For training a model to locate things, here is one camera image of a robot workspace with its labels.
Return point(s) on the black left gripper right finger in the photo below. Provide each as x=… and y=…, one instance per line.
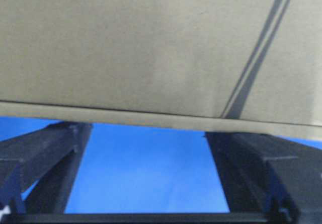
x=278, y=178

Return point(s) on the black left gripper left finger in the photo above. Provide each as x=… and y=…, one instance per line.
x=38, y=169

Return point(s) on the brown polymaker cardboard box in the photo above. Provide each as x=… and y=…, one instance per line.
x=209, y=65

